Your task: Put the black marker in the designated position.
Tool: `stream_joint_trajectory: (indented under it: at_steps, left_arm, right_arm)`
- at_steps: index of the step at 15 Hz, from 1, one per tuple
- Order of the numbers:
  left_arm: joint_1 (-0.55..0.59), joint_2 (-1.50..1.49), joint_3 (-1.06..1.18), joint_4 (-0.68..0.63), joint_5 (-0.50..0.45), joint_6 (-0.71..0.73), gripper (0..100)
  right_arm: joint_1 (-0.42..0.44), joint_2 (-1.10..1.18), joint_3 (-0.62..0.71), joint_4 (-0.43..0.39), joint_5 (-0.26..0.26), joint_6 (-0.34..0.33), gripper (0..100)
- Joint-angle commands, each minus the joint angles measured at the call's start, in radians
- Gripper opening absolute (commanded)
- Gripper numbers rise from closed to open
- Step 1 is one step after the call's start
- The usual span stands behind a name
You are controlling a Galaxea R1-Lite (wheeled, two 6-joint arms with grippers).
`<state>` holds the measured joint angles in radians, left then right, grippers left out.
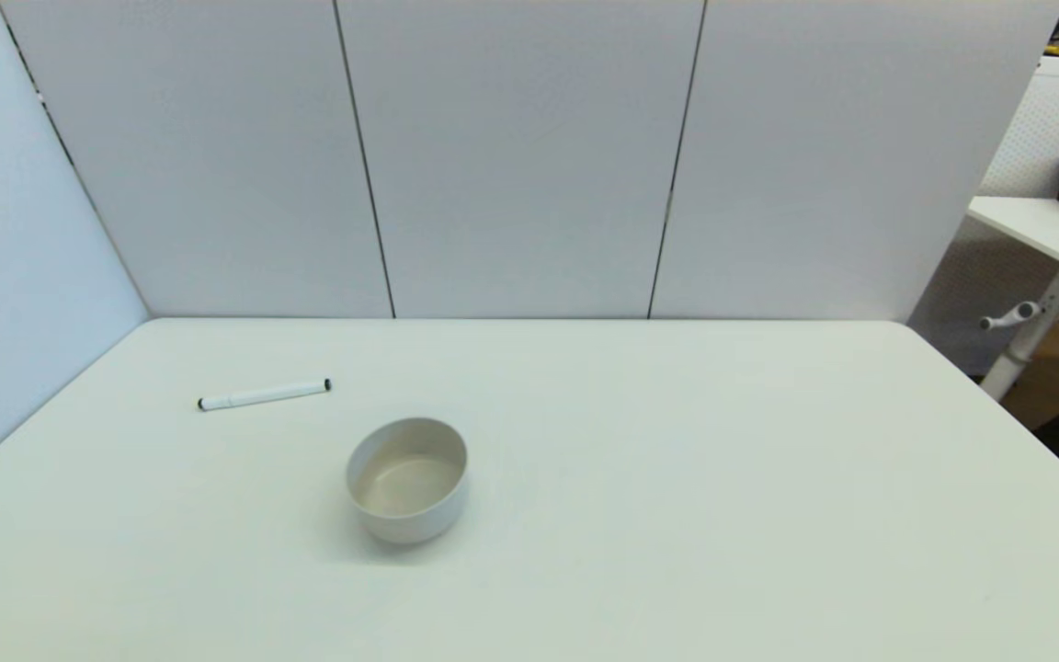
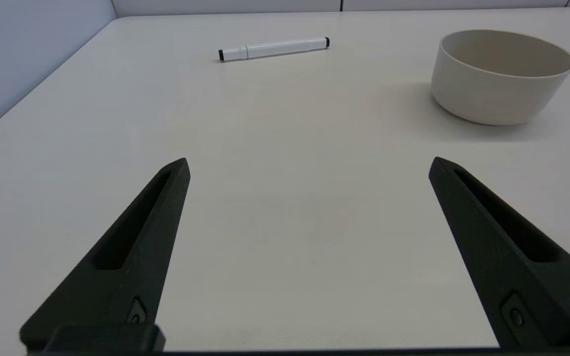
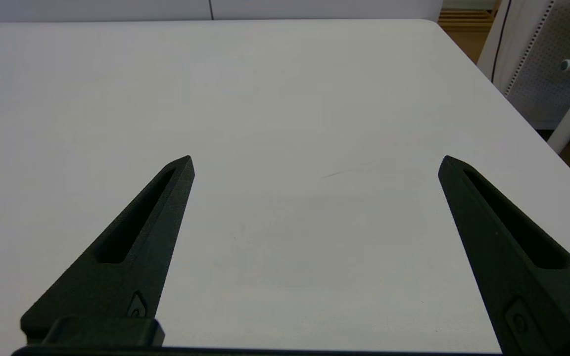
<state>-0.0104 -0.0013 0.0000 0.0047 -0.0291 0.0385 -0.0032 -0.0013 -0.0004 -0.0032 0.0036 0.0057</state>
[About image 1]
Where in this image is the white marker with black cap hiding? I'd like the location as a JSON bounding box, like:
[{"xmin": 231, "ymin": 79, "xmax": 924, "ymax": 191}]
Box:
[{"xmin": 198, "ymin": 379, "xmax": 333, "ymax": 412}]

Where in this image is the white round bowl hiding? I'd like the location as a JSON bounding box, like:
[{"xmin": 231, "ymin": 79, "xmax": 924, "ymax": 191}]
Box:
[{"xmin": 346, "ymin": 417, "xmax": 470, "ymax": 545}]

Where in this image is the white desk leg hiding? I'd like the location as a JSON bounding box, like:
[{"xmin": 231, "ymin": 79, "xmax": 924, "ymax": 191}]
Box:
[{"xmin": 980, "ymin": 267, "xmax": 1059, "ymax": 402}]

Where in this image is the white side desk top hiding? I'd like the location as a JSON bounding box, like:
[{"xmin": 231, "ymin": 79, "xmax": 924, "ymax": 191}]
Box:
[{"xmin": 968, "ymin": 196, "xmax": 1059, "ymax": 293}]

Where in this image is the white perforated partition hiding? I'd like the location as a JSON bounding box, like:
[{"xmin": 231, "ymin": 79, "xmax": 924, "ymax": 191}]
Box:
[{"xmin": 906, "ymin": 55, "xmax": 1059, "ymax": 378}]

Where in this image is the white desk crank handle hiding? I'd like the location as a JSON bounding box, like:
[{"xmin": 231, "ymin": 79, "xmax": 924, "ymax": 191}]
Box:
[{"xmin": 980, "ymin": 302, "xmax": 1043, "ymax": 332}]

